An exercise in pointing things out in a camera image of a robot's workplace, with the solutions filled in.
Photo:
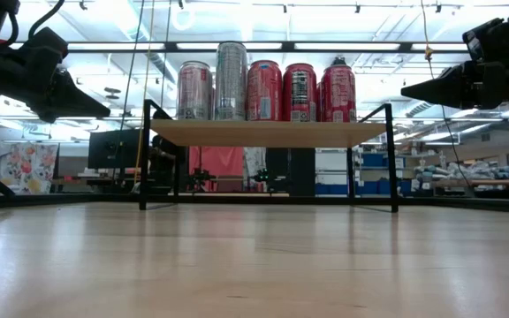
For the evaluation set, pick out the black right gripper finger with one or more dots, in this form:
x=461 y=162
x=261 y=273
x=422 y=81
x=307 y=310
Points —
x=449 y=88

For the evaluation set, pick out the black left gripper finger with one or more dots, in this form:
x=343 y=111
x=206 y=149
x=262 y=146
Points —
x=69 y=103

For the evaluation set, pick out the silver Diet Coke can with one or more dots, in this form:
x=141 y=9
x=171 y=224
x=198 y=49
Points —
x=195 y=90

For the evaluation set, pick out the red Coke Zero can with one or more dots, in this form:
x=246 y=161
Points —
x=299 y=88

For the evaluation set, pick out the tall silver can black lid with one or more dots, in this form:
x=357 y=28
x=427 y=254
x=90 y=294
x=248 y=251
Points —
x=231 y=79

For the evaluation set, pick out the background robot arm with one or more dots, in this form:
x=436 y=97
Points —
x=265 y=176
x=201 y=176

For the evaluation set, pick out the wooden shelf black metal legs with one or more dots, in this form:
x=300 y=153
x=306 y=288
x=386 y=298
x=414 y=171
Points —
x=263 y=134

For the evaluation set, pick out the round ceiling disc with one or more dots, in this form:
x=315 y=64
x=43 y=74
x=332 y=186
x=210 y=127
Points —
x=112 y=90

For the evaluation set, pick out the black monitor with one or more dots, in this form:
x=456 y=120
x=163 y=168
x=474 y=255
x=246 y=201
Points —
x=113 y=150

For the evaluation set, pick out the floral cloth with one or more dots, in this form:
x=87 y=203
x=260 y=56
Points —
x=22 y=170

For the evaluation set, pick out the white blue clutter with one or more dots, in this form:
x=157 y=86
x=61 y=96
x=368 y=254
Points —
x=466 y=170

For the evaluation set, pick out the wooden workbench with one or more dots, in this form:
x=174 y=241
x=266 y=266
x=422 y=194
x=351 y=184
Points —
x=493 y=182

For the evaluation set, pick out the blue storage bin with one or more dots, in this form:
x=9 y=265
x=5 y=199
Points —
x=369 y=187
x=404 y=187
x=331 y=190
x=371 y=160

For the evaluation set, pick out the red panel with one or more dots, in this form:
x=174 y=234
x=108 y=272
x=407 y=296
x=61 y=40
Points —
x=219 y=161

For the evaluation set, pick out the black cabinet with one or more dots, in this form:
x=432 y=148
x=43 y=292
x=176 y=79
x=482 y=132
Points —
x=301 y=172

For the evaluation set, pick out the white patterned cloth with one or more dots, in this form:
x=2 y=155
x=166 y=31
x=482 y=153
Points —
x=254 y=159

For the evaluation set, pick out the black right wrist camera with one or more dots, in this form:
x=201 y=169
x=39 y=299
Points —
x=486 y=42

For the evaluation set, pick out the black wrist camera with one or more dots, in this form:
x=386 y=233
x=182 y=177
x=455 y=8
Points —
x=49 y=46
x=486 y=42

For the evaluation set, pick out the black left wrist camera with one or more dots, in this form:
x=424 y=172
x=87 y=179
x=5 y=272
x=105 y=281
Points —
x=49 y=46

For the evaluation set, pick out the black extrusion table frame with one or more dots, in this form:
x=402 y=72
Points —
x=480 y=205

